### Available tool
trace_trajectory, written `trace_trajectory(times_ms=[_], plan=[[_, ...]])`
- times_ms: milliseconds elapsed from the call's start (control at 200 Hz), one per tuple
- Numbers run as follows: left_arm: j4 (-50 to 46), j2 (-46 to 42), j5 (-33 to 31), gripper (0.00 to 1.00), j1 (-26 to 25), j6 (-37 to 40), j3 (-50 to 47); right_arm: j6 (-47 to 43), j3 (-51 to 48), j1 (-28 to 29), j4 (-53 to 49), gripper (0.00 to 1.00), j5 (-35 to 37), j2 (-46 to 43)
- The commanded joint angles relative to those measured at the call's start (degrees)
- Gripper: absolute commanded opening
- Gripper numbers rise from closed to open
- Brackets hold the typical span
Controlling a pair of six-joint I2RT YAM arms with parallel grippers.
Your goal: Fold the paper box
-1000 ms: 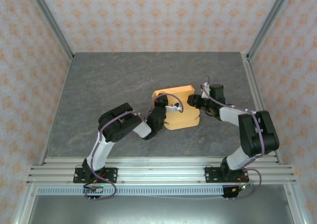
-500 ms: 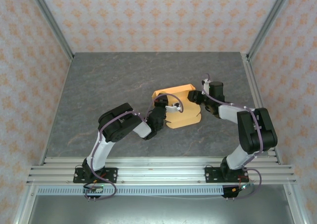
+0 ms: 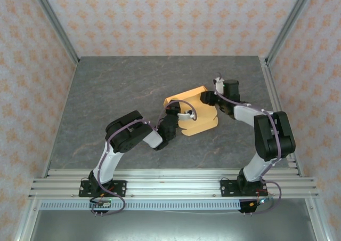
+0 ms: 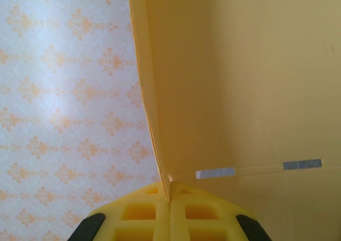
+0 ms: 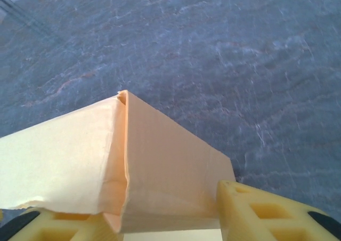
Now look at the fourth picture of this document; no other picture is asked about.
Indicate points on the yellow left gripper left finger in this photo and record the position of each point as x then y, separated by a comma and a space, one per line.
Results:
138, 198

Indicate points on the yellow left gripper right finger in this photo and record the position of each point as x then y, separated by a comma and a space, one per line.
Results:
202, 198

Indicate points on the yellow paper box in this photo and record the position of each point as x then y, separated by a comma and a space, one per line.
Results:
239, 78

